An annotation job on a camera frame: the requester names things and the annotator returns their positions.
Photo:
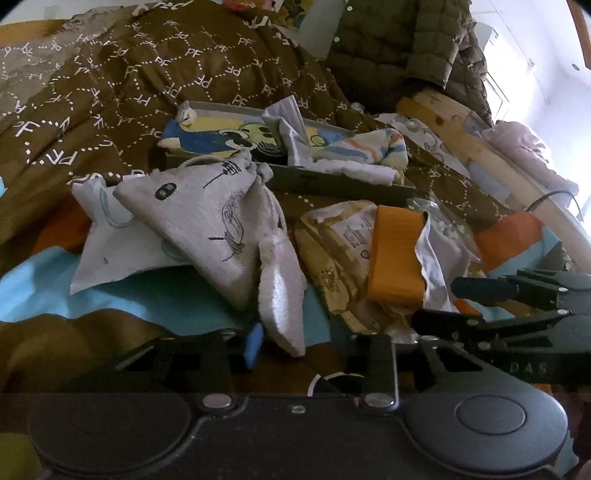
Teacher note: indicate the white bag blue print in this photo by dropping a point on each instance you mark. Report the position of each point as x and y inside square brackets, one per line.
[111, 249]

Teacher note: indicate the mustard yellow cloth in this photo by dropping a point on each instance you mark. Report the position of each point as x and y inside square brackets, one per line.
[397, 254]

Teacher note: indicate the grey cartoon print tray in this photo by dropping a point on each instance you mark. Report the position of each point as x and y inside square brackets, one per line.
[323, 182]

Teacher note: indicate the white fluffy cloth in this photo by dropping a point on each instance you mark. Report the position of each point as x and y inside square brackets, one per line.
[281, 295]

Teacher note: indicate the pastel striped towel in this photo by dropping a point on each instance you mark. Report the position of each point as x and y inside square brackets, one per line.
[364, 147]

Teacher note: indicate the brown patterned striped quilt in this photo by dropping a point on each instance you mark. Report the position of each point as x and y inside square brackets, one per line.
[138, 78]

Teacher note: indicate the white swirl print cloth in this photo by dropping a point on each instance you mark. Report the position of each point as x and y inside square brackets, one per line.
[425, 134]

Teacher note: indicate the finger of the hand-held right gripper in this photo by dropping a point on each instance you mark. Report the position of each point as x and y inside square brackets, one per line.
[498, 287]
[452, 325]

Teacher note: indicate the yellow snack packet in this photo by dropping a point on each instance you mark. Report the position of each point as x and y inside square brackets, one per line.
[337, 244]

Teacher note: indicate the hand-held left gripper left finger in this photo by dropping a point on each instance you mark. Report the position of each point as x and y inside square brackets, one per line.
[253, 344]

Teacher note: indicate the pink cloth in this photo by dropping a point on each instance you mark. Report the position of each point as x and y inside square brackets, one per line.
[521, 147]

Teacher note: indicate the olive puffer jacket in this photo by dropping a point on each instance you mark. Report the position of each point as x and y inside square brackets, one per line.
[392, 41]

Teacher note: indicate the clear bag of green bits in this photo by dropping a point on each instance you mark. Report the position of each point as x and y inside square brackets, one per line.
[448, 226]

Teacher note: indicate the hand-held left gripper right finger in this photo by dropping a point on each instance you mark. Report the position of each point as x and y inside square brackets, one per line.
[381, 364]

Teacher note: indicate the grey mouse-print cloth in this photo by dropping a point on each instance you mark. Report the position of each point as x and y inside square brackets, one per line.
[203, 221]

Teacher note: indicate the group of cartoon wall posters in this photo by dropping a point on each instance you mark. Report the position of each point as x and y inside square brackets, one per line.
[295, 9]

